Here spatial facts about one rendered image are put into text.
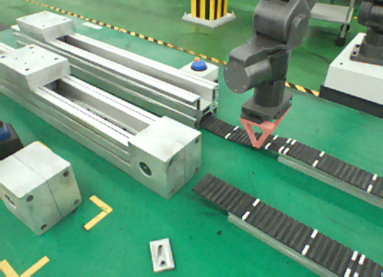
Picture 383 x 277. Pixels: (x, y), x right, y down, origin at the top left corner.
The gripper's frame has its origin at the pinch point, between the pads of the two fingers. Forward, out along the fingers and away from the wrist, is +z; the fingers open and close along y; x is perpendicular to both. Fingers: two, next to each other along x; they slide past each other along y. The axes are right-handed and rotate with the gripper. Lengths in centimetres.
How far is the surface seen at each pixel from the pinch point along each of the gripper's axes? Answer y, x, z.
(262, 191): 11.3, 6.0, 3.1
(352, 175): 1.0, 18.7, 0.3
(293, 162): 1.6, 7.9, 2.2
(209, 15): -261, -191, 67
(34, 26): 3, -76, -12
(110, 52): -4, -51, -6
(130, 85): 3.8, -35.4, -3.7
